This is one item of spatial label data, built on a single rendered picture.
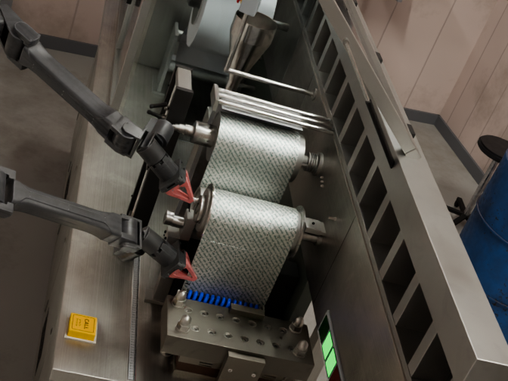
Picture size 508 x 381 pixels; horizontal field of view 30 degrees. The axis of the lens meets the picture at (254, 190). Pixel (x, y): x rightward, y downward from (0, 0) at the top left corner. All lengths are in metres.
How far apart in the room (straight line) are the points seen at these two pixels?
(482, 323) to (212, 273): 0.96
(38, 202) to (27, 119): 2.92
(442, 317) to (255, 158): 0.97
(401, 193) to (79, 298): 0.97
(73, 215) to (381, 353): 0.80
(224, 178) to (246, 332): 0.44
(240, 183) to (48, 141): 2.47
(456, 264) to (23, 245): 2.67
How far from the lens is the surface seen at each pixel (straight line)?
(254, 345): 2.49
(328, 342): 2.34
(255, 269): 2.54
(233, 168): 2.64
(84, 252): 2.80
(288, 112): 2.68
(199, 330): 2.46
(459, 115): 6.75
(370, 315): 2.14
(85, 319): 2.54
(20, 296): 4.00
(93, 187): 3.09
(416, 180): 2.16
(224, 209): 2.45
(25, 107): 5.27
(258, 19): 3.10
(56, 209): 2.29
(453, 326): 1.79
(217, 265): 2.53
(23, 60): 2.53
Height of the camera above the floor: 2.57
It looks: 30 degrees down
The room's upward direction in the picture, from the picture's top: 22 degrees clockwise
